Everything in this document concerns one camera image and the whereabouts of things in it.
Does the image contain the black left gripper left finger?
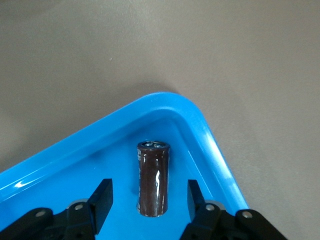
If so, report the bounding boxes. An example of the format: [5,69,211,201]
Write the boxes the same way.
[0,178,114,240]

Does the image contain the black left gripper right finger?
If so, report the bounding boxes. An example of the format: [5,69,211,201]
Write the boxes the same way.
[179,179,288,240]

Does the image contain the large dark brown capacitor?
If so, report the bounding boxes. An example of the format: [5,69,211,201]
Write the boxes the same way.
[135,140,172,218]

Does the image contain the blue plastic tray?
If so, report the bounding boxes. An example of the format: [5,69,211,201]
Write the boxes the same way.
[0,91,250,240]

